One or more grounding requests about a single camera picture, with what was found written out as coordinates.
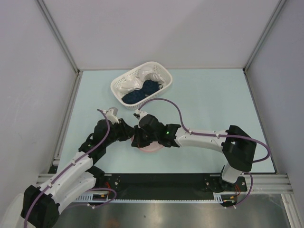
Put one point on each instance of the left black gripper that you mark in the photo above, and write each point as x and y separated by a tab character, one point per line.
127	131

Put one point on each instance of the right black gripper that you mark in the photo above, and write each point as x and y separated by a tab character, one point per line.
137	142

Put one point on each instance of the pink mesh laundry bag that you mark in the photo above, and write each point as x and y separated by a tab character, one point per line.
153	147

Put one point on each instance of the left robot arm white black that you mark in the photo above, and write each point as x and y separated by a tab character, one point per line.
43	205

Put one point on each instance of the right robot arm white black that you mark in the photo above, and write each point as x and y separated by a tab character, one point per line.
237	147

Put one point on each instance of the white bra in basket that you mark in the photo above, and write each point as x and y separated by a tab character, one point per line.
132	83

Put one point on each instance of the dark blue bra in basket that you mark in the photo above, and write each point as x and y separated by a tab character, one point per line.
149	87

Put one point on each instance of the white plastic perforated basket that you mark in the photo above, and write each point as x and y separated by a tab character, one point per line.
158	68

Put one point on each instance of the white object bottom left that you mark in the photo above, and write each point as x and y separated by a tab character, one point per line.
13	218

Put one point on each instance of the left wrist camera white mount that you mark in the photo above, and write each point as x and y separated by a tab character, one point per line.
111	115

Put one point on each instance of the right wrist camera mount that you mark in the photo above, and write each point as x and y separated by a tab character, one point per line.
140	114

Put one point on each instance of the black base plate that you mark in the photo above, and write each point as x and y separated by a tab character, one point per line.
165	186

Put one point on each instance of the left aluminium corner post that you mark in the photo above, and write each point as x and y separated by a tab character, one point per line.
57	34

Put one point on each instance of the aluminium corner post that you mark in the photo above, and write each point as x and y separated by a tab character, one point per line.
265	33
57	34

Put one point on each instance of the white cable duct strip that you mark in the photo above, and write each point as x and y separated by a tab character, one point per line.
87	198

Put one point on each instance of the right aluminium corner post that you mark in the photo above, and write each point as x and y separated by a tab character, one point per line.
265	33

